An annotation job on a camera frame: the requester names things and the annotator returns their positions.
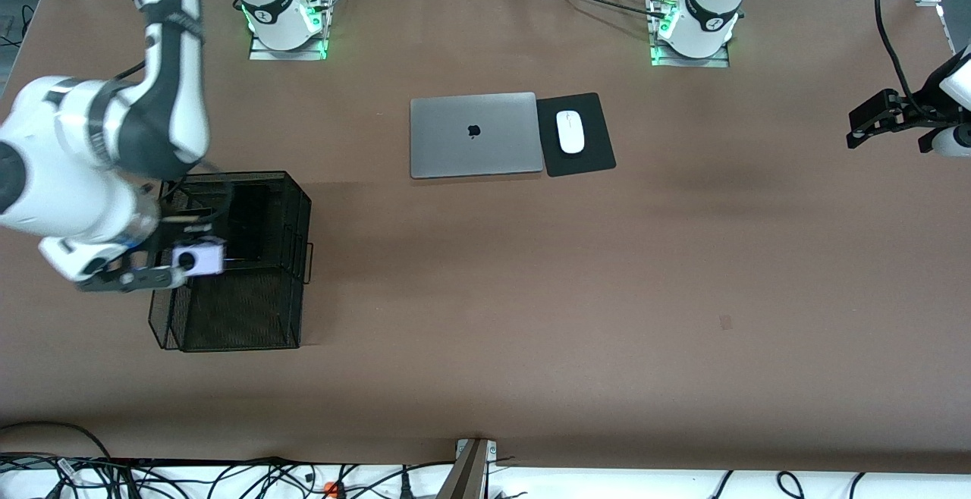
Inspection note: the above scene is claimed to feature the grey closed laptop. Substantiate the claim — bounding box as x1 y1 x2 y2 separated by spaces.
410 92 545 180

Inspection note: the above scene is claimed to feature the grey floor cable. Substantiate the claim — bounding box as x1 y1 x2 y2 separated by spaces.
0 421 115 463

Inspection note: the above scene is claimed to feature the long black smartphone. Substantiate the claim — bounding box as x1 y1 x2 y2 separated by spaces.
226 183 270 262

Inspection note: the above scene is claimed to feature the black wire mesh basket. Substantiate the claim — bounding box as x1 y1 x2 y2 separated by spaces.
144 171 315 353

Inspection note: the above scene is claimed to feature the lavender flip phone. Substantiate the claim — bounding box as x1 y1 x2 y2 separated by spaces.
171 240 227 278

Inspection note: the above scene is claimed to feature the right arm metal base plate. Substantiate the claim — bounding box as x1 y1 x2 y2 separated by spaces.
249 29 329 61

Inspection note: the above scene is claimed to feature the black mouse pad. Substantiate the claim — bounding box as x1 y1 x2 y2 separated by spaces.
536 92 617 178

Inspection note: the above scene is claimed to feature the grey metal camera post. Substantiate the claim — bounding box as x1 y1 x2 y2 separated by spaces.
434 437 499 499

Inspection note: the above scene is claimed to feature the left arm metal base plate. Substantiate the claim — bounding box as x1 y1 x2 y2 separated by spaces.
650 40 731 69

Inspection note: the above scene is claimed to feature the white computer mouse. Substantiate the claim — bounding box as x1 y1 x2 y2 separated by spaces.
556 110 586 155

